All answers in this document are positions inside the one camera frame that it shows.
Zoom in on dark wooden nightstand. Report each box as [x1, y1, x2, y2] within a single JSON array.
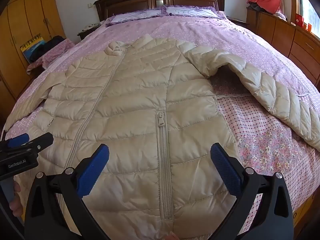
[[77, 22, 101, 41], [226, 16, 250, 28]]

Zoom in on yellow and blue painting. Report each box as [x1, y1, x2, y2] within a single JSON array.
[[20, 33, 47, 61]]

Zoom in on beige down jacket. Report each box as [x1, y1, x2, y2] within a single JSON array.
[[4, 34, 320, 240]]

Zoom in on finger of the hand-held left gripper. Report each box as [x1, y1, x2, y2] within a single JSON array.
[[24, 132, 54, 154], [0, 133, 31, 153]]

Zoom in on dark clothes pile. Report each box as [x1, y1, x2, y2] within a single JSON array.
[[29, 35, 66, 63]]

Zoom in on bed with pink floral bedspread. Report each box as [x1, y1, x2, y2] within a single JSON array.
[[0, 10, 320, 240]]

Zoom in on chair with floral cover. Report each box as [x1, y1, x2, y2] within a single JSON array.
[[26, 39, 76, 75]]

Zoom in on dark wooden headboard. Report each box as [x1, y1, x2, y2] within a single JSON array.
[[94, 0, 227, 22]]

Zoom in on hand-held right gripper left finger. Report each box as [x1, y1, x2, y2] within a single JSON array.
[[24, 144, 110, 240]]

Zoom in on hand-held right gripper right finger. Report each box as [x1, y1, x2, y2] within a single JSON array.
[[210, 142, 294, 240]]

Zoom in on wooden wardrobe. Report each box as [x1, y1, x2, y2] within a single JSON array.
[[0, 0, 67, 122]]

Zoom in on wooden dresser cabinet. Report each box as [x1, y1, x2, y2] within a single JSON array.
[[246, 6, 320, 82]]

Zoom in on white pillow with purple frill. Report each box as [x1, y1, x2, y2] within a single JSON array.
[[164, 4, 227, 20], [106, 8, 167, 28]]

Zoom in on person's left hand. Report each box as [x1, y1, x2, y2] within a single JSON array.
[[9, 180, 25, 218]]

